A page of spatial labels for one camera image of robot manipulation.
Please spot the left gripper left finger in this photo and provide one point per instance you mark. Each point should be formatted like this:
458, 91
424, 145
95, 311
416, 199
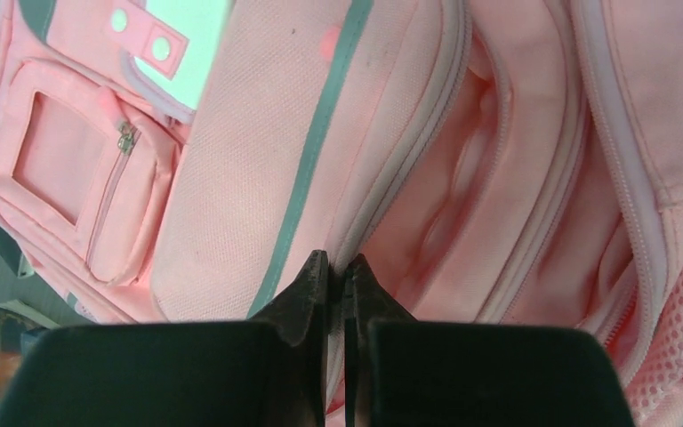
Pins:
268, 370

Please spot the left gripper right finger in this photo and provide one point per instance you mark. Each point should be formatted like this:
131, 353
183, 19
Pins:
401, 371

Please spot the pink student backpack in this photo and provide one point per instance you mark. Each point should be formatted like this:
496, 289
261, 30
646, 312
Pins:
500, 162

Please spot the dark book orange cover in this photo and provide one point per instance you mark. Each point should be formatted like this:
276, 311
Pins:
20, 325

